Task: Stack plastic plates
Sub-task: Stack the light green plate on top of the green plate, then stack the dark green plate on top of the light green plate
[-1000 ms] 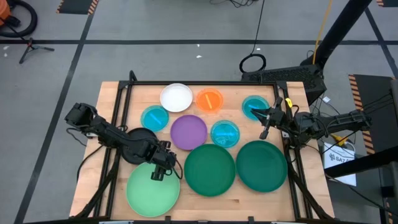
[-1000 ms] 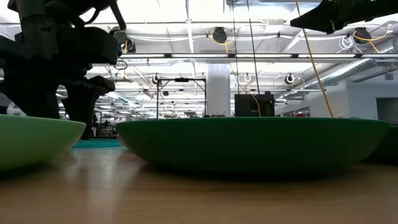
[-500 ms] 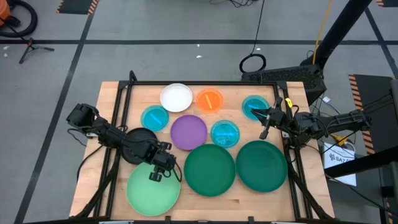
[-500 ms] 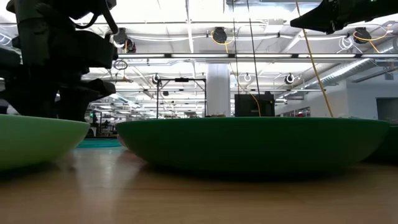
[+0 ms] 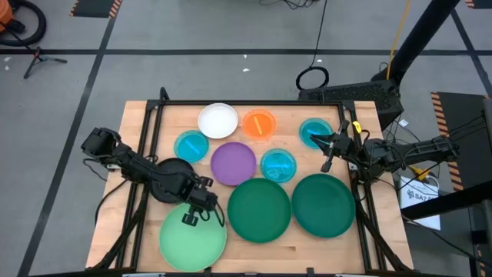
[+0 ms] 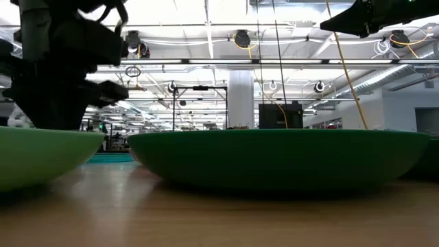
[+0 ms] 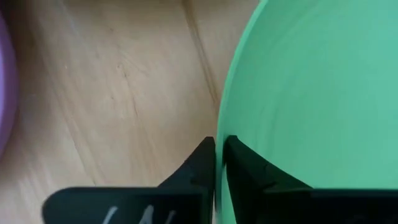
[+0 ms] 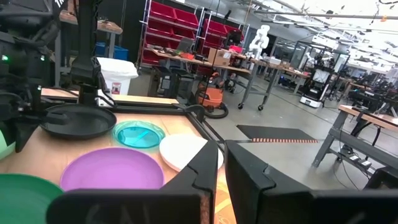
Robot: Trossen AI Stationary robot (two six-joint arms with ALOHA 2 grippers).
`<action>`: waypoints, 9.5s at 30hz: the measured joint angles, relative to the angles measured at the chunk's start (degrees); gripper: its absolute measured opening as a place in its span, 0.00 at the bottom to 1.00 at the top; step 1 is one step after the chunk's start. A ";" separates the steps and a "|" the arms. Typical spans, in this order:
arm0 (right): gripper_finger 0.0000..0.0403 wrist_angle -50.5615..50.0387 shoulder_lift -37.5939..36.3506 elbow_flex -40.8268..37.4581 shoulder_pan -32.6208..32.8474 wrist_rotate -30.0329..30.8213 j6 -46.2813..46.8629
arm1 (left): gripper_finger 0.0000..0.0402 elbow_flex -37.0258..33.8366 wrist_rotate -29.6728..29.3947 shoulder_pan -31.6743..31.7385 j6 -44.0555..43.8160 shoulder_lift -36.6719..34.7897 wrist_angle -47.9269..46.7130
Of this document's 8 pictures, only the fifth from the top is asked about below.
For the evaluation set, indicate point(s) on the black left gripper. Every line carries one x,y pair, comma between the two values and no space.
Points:
200,192

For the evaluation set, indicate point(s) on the large light green plate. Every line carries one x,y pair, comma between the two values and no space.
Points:
192,246

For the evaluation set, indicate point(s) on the black perforated computer case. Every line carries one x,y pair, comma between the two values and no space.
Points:
346,94

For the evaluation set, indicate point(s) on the small teal transparent plate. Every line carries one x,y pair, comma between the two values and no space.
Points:
191,146
313,126

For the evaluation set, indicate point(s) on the white plastic plate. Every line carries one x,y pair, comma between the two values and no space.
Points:
218,121

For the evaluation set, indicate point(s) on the black aluminium table frame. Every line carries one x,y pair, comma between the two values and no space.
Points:
250,102

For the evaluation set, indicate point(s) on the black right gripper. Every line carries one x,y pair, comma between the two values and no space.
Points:
346,146

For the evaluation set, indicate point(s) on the yellow tag on arm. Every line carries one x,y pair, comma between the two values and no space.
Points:
356,127

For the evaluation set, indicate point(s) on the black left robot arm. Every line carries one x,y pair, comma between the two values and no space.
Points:
127,161

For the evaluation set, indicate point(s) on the white printed paper sign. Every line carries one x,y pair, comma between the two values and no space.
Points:
419,196

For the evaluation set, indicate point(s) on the black tripod stand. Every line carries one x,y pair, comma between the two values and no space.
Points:
38,57

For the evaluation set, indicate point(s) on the black slanted beam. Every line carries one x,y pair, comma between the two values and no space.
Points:
442,204

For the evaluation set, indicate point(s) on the orange vacuum cleaner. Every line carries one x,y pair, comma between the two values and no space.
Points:
4,11

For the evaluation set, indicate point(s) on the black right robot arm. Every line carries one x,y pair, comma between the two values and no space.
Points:
423,148

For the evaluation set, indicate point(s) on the black hazard-striped floor mat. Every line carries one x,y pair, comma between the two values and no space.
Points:
480,3
461,115
96,7

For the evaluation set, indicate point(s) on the thick black pole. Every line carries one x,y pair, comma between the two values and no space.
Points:
423,34

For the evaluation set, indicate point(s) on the large dark green plate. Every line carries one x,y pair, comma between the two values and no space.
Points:
323,205
259,210

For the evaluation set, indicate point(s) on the purple plastic plate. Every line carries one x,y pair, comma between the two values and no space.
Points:
233,164

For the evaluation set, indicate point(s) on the orange transparent plastic plate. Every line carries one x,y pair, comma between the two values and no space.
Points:
265,132

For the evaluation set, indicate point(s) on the black plastic plate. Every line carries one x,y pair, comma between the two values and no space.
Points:
173,165

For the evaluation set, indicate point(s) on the blue bowl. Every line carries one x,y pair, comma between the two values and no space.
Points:
278,165

